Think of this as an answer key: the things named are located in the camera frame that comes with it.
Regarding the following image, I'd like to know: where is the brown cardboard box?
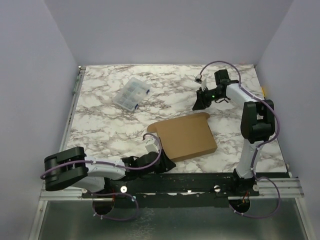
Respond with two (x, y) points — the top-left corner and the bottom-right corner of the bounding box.
(147, 112), (218, 163)

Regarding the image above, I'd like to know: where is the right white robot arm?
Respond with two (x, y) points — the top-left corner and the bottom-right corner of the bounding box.
(192, 69), (276, 196)

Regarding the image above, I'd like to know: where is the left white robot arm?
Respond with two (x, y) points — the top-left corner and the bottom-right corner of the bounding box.
(40, 146), (176, 198)

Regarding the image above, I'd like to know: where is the clear plastic screw organizer box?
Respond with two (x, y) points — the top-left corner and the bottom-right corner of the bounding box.
(112, 77), (151, 112)

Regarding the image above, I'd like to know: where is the yellow tape piece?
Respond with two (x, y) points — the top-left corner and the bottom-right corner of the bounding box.
(261, 86), (268, 98)

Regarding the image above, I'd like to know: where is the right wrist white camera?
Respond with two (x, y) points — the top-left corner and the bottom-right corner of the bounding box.
(194, 74), (207, 91)

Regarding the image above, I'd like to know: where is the black metal base rail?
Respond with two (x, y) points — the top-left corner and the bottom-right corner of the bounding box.
(82, 172), (259, 209)

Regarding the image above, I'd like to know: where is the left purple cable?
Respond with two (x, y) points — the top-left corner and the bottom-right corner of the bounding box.
(39, 132), (163, 221)

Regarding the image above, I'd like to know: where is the aluminium front extrusion rail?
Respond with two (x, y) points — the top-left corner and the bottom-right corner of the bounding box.
(253, 178), (305, 199)

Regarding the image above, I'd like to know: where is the aluminium side rail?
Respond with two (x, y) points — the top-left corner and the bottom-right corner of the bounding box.
(58, 65), (87, 152)

